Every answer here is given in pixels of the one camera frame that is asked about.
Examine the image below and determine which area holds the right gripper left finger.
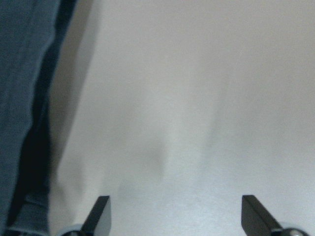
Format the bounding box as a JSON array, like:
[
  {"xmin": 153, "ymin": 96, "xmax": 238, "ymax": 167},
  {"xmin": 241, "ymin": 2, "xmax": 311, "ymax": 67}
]
[{"xmin": 80, "ymin": 196, "xmax": 111, "ymax": 236}]

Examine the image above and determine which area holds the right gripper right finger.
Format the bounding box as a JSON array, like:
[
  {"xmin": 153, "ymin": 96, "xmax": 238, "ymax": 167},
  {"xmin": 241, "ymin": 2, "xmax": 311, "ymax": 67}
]
[{"xmin": 242, "ymin": 195, "xmax": 284, "ymax": 236}]

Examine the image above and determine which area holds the black t-shirt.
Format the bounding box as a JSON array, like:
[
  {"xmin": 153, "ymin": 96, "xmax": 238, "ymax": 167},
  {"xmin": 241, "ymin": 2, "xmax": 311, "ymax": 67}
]
[{"xmin": 0, "ymin": 0, "xmax": 76, "ymax": 236}]

